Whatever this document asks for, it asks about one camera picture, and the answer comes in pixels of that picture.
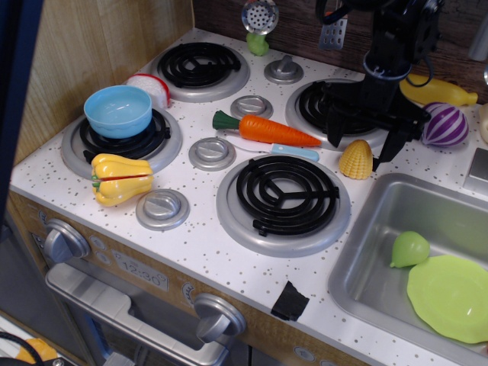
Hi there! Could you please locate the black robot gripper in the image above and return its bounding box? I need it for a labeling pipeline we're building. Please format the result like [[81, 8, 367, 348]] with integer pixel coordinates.
[[318, 75, 431, 172]]

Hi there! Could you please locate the yellow toy corn piece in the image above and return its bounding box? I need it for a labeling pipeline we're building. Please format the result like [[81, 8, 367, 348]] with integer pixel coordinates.
[[339, 140, 373, 180]]

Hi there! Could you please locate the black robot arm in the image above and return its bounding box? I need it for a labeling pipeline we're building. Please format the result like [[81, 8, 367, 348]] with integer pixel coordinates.
[[316, 1, 444, 169]]

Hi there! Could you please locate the light blue plastic bowl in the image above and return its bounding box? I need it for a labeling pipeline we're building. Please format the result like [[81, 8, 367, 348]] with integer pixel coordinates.
[[84, 85, 153, 139]]

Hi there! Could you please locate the back right black burner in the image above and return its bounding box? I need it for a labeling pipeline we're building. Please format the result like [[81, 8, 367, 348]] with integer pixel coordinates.
[[285, 79, 388, 152]]

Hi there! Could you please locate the black burner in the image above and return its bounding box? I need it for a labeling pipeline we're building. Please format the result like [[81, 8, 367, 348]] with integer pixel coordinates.
[[216, 155, 351, 258], [61, 109, 182, 179], [149, 42, 250, 103], [285, 79, 388, 152]]

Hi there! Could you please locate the silver sink basin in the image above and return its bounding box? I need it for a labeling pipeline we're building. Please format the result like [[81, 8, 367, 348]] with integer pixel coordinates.
[[329, 174, 487, 365]]

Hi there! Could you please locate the yellow toy squash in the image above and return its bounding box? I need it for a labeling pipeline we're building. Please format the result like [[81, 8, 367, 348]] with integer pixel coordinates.
[[400, 73, 478, 107]]

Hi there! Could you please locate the purple white toy onion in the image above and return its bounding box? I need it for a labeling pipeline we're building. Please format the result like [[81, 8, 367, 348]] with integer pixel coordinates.
[[422, 102, 469, 147]]

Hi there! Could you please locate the hanging silver spatula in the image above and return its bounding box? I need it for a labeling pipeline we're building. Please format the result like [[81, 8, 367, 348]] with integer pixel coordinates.
[[319, 15, 348, 50]]

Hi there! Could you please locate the back silver stove knob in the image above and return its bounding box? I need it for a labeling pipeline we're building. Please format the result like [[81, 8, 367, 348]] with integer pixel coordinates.
[[264, 55, 304, 85]]

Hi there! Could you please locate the silver stove knob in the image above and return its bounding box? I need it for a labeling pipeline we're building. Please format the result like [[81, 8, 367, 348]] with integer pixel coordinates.
[[136, 189, 190, 231], [188, 137, 236, 172], [264, 55, 304, 85]]

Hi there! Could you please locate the front right black burner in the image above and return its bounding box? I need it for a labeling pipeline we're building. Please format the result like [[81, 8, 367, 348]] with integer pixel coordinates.
[[216, 155, 351, 258]]

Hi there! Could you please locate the orange toy carrot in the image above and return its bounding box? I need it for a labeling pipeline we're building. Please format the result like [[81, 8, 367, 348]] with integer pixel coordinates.
[[212, 111, 321, 146]]

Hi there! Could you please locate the upper middle silver knob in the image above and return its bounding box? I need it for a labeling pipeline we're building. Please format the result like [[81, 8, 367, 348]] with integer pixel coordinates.
[[230, 95, 274, 119]]

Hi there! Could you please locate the cream toy at right edge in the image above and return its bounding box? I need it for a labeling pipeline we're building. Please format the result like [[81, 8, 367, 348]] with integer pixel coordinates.
[[478, 104, 488, 143]]

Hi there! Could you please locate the green toy pear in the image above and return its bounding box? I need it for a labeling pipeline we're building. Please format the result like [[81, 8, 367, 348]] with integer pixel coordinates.
[[390, 231, 430, 268]]

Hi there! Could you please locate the green toy vegetable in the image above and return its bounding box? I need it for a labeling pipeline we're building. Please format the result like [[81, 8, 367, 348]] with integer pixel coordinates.
[[246, 33, 269, 56]]

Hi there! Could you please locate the silver faucet pipe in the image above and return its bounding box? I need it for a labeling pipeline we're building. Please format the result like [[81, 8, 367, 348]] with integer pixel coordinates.
[[468, 24, 487, 62]]

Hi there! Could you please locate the hanging silver skimmer ladle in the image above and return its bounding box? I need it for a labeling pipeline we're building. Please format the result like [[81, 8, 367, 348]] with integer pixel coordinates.
[[241, 0, 279, 35]]

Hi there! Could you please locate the centre silver stove knob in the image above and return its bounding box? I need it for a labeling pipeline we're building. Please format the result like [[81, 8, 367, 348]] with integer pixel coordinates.
[[188, 137, 236, 172]]

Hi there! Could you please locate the back left black burner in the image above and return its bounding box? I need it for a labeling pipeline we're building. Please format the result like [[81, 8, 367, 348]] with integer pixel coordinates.
[[149, 42, 250, 103]]

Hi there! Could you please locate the green plastic plate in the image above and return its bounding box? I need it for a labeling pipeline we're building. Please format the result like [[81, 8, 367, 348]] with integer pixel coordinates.
[[406, 255, 487, 344]]

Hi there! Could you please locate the black tape front edge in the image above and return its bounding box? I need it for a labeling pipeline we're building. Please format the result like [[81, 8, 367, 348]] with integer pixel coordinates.
[[271, 281, 310, 321]]

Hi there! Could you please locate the front left black burner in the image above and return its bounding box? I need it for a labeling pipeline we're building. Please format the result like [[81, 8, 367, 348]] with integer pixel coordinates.
[[61, 109, 182, 179]]

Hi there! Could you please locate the red white toy radish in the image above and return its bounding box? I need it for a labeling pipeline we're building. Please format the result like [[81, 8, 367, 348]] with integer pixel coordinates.
[[126, 73, 171, 109]]

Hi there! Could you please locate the front silver stove knob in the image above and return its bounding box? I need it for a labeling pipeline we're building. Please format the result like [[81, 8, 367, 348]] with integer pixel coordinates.
[[136, 189, 190, 231]]

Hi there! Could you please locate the right oven dial knob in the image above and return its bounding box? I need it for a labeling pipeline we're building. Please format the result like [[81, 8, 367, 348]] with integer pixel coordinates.
[[194, 293, 247, 343]]

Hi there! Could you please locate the oven dial knob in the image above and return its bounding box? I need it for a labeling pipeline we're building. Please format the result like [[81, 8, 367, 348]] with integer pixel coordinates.
[[43, 219, 91, 263], [194, 293, 247, 343]]

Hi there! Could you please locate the yellow toy bell pepper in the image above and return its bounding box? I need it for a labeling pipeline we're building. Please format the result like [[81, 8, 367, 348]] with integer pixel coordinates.
[[91, 153, 154, 207]]

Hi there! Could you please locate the left oven dial knob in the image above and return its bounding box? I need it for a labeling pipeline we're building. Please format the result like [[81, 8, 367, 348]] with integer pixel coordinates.
[[43, 219, 91, 263]]

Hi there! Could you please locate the orange toy on floor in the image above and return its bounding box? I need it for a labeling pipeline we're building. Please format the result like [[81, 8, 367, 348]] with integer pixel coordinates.
[[15, 339, 58, 364]]

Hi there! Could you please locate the blue handled toy knife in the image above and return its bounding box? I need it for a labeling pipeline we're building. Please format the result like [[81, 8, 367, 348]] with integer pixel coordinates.
[[228, 136, 320, 162]]

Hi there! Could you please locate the silver oven door handle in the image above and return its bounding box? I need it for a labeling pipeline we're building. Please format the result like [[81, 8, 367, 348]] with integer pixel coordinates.
[[46, 264, 229, 365]]

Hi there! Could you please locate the black cable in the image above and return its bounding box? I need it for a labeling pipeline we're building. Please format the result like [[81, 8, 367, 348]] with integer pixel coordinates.
[[0, 331, 43, 365]]

